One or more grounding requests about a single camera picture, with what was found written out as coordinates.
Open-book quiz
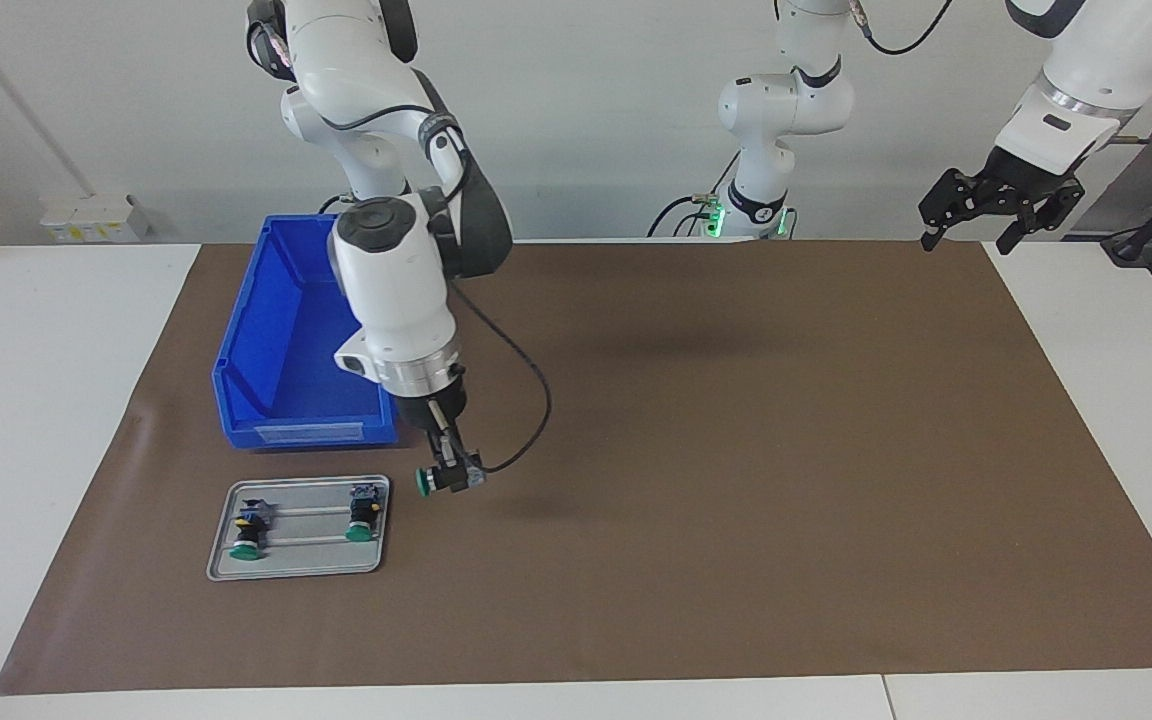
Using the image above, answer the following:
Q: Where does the blue plastic storage bin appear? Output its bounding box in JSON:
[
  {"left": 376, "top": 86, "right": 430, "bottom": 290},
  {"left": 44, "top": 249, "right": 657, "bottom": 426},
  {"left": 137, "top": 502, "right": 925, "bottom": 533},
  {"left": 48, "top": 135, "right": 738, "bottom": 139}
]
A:
[{"left": 212, "top": 214, "right": 402, "bottom": 451}]

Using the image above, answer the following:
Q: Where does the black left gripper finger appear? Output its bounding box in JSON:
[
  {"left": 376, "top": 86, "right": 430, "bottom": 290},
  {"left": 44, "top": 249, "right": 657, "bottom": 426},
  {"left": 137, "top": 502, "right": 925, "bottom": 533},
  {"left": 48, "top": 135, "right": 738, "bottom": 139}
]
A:
[
  {"left": 918, "top": 167, "right": 999, "bottom": 252},
  {"left": 996, "top": 178, "right": 1085, "bottom": 256}
]

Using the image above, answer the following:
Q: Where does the white wall power strip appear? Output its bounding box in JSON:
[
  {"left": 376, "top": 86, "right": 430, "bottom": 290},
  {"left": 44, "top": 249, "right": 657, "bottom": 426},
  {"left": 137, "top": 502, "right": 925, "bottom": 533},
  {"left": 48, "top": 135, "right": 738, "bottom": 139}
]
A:
[{"left": 40, "top": 193, "right": 151, "bottom": 244}]

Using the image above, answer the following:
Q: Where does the brown table mat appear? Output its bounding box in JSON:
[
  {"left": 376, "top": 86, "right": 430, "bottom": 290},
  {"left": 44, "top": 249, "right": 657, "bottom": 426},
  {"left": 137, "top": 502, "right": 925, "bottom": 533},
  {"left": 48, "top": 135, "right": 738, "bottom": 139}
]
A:
[{"left": 0, "top": 240, "right": 1152, "bottom": 696}]

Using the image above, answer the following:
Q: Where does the silver metal tray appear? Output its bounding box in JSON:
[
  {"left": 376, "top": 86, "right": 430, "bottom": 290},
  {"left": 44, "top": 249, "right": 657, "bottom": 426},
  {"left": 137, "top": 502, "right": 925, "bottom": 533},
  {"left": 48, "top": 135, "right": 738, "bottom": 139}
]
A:
[{"left": 206, "top": 474, "right": 391, "bottom": 582}]

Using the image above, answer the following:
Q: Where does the green push button switch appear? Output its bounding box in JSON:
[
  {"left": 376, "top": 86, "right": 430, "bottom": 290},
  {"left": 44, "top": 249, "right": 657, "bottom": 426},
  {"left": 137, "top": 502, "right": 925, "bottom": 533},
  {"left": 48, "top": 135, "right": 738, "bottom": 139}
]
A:
[
  {"left": 344, "top": 483, "right": 384, "bottom": 543},
  {"left": 229, "top": 498, "right": 277, "bottom": 562},
  {"left": 414, "top": 462, "right": 487, "bottom": 499}
]

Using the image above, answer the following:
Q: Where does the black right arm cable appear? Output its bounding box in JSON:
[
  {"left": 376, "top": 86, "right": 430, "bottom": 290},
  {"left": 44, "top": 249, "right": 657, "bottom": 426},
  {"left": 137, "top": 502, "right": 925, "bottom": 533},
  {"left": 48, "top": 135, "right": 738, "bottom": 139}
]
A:
[{"left": 321, "top": 60, "right": 553, "bottom": 475}]

